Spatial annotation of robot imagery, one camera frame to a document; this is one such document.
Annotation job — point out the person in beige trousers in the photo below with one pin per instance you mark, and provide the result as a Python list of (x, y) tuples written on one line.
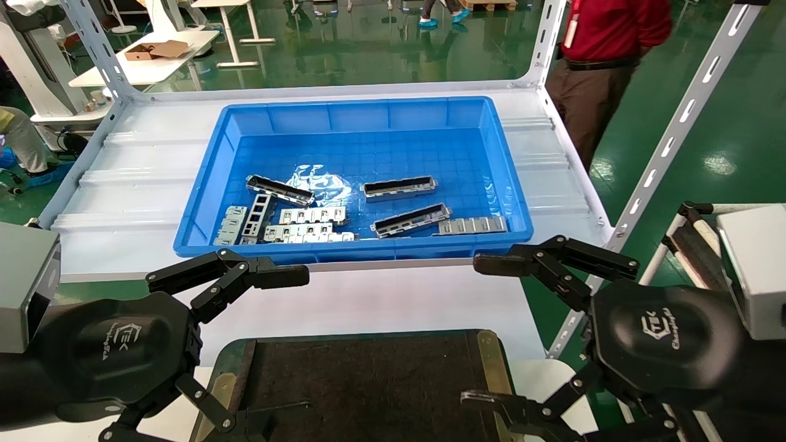
[(24, 141)]

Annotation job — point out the brown cardboard box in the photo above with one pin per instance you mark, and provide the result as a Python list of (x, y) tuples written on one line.
[(156, 49)]

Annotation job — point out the white slotted metal rack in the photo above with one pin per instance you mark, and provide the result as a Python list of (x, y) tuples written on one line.
[(153, 166)]

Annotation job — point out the clear plastic film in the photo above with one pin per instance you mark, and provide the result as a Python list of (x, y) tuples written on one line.
[(319, 178)]

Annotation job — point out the white pedestal table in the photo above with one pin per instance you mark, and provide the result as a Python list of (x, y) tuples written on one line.
[(233, 31)]

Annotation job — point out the black container with brass edges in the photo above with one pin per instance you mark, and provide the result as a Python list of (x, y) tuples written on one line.
[(368, 387)]

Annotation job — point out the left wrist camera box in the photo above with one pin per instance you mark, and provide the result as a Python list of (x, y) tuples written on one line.
[(21, 282)]

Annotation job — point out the person in red shirt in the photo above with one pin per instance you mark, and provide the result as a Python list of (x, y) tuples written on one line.
[(608, 37)]

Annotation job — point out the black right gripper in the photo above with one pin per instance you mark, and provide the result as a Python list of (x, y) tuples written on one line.
[(669, 337)]

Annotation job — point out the wooden pallet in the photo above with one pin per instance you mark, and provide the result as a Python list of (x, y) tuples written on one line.
[(488, 5)]

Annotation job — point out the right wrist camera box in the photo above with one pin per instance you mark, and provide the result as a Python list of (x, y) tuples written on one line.
[(758, 270)]

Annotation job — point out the person with blue shoe covers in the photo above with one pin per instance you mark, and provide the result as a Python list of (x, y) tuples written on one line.
[(442, 15)]

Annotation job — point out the silver slotted metal bracket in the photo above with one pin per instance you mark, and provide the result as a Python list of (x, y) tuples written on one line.
[(325, 238), (298, 231), (259, 212), (313, 215), (231, 226)]

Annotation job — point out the blue plastic bin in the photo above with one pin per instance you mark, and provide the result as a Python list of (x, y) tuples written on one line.
[(368, 153)]

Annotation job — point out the white machine stand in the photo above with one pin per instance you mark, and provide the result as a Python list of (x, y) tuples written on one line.
[(31, 55)]

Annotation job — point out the metal channel part black inside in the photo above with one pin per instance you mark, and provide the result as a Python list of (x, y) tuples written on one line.
[(279, 189), (399, 187), (411, 220)]

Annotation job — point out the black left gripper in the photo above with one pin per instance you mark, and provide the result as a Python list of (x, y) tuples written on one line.
[(116, 350)]

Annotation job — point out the white table with box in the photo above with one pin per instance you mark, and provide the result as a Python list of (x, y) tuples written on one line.
[(147, 67)]

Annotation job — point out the flat ribbed metal plate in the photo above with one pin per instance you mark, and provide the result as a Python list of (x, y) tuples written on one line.
[(471, 225)]

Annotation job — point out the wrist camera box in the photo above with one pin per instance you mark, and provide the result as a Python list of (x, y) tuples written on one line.
[(758, 270), (21, 282)]

